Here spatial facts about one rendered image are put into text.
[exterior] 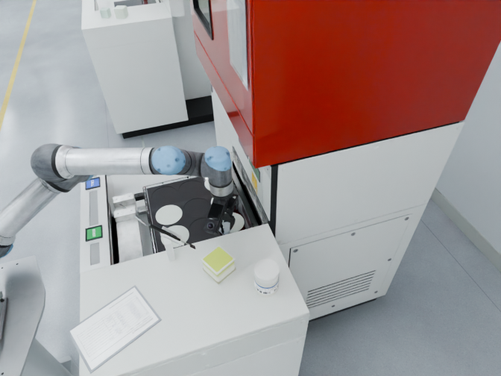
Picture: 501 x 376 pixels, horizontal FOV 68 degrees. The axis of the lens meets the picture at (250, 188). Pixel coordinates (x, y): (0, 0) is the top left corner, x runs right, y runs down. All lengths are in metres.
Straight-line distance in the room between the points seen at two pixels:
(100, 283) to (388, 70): 1.03
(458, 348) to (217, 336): 1.53
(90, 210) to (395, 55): 1.12
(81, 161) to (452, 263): 2.18
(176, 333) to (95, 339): 0.21
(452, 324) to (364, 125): 1.49
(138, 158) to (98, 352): 0.52
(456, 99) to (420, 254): 1.42
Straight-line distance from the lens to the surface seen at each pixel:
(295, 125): 1.04
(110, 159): 1.06
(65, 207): 2.99
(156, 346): 1.09
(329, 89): 1.03
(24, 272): 1.58
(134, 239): 1.41
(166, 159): 0.97
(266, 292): 1.09
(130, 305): 1.16
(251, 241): 1.23
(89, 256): 1.32
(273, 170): 1.11
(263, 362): 1.30
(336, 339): 2.15
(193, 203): 1.45
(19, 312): 1.48
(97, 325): 1.16
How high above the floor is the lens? 1.94
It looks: 44 degrees down
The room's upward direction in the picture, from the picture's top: 2 degrees counter-clockwise
